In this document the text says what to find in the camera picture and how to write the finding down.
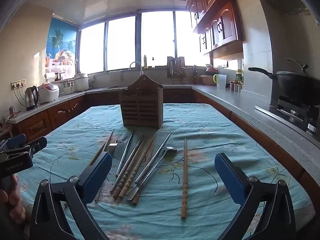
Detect electric kettle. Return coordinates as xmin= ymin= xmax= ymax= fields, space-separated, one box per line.
xmin=24 ymin=86 xmax=39 ymax=111

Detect lower wooden cabinets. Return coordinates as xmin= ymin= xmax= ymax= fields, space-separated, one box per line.
xmin=10 ymin=88 xmax=319 ymax=212

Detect white red rice cooker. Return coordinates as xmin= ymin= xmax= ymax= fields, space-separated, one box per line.
xmin=38 ymin=83 xmax=60 ymax=104

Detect lone wooden chopstick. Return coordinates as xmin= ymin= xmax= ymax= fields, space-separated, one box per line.
xmin=181 ymin=138 xmax=188 ymax=219

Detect wooden cabinets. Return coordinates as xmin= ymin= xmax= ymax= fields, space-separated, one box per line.
xmin=186 ymin=0 xmax=244 ymax=60
xmin=10 ymin=88 xmax=319 ymax=212

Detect wooden chopstick carved handle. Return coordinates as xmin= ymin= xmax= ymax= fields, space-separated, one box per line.
xmin=112 ymin=137 xmax=146 ymax=200

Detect grey kitchen countertop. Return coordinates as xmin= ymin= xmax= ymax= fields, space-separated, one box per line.
xmin=7 ymin=83 xmax=320 ymax=188

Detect yellow detergent bottle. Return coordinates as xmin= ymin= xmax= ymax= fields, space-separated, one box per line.
xmin=143 ymin=55 xmax=148 ymax=69

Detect teal floral tablecloth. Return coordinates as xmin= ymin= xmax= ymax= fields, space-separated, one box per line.
xmin=18 ymin=103 xmax=316 ymax=239

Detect dark wooden chopstick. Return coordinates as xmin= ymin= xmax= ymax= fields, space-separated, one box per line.
xmin=88 ymin=130 xmax=114 ymax=166

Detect wall power socket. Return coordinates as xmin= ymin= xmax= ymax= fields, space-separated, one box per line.
xmin=10 ymin=79 xmax=27 ymax=90

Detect wooden utensil holder box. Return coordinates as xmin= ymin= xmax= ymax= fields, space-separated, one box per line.
xmin=119 ymin=74 xmax=163 ymax=129

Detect person left hand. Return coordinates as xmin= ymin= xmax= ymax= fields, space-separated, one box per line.
xmin=0 ymin=174 xmax=25 ymax=224

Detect black wok with handle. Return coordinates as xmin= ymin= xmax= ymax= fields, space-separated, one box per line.
xmin=248 ymin=58 xmax=320 ymax=106

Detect knife rack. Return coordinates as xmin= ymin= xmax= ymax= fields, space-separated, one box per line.
xmin=167 ymin=56 xmax=187 ymax=80

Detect metal spoon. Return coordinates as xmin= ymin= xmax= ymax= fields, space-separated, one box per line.
xmin=126 ymin=146 xmax=178 ymax=201

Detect pink basin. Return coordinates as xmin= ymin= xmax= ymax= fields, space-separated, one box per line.
xmin=200 ymin=75 xmax=216 ymax=86

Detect green label bottle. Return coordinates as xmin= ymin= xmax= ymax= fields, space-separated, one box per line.
xmin=235 ymin=69 xmax=243 ymax=83

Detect white jug green handle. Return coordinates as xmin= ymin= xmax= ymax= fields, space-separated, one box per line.
xmin=213 ymin=74 xmax=227 ymax=89

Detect upper wooden cabinets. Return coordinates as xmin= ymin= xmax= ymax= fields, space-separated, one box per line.
xmin=186 ymin=0 xmax=244 ymax=60

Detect sink faucet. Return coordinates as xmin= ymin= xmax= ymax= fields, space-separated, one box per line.
xmin=129 ymin=61 xmax=144 ymax=76

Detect tropical fruit poster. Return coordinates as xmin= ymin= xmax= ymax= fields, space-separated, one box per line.
xmin=46 ymin=18 xmax=78 ymax=65

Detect white pot appliance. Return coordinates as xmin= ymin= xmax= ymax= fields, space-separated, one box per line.
xmin=74 ymin=73 xmax=89 ymax=92

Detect gas stove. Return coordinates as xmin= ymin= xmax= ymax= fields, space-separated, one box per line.
xmin=255 ymin=96 xmax=319 ymax=142

